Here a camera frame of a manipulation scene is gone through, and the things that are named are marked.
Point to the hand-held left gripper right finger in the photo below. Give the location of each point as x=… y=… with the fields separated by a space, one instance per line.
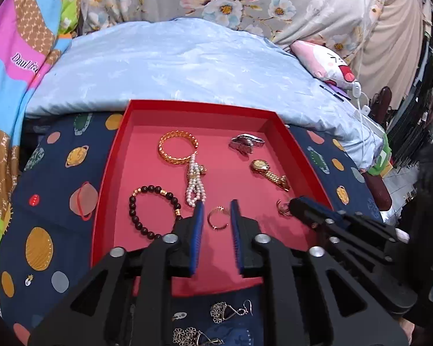
x=235 y=238

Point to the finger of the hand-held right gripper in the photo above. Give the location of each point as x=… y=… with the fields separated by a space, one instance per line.
x=368 y=227
x=375 y=274

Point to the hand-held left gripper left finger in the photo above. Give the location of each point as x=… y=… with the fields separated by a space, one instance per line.
x=198 y=238

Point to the small hoop earring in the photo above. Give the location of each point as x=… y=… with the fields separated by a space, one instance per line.
x=282 y=209

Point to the gold wristwatch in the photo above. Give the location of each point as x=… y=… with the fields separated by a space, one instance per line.
x=261 y=165

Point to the red cardboard box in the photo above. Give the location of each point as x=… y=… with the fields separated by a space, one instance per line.
x=148 y=173

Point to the silver wristwatch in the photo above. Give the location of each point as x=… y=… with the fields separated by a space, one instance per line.
x=245 y=142

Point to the dark red object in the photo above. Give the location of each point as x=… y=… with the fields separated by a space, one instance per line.
x=379 y=191

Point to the green cloth item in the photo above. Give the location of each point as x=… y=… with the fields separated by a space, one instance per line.
x=380 y=158

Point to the silver flower pendant earring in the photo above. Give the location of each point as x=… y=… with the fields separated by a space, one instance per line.
x=220 y=311
x=187 y=337

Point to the dark wooden chair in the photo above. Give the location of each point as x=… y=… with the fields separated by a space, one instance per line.
x=382 y=102

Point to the dark pen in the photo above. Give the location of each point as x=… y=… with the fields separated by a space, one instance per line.
x=332 y=92

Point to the rack of hanging clothes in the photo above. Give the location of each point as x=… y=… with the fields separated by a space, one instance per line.
x=425 y=97

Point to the navy planet print blanket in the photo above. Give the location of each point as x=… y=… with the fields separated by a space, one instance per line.
x=57 y=194

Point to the pink cartoon pillow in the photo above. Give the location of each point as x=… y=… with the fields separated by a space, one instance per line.
x=321 y=61

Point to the light blue quilt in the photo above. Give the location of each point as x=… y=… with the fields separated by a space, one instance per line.
x=184 y=65

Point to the beige cloth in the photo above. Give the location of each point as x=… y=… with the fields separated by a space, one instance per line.
x=389 y=43

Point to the colourful cartoon monkey blanket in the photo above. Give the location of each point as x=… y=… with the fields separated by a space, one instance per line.
x=18 y=43

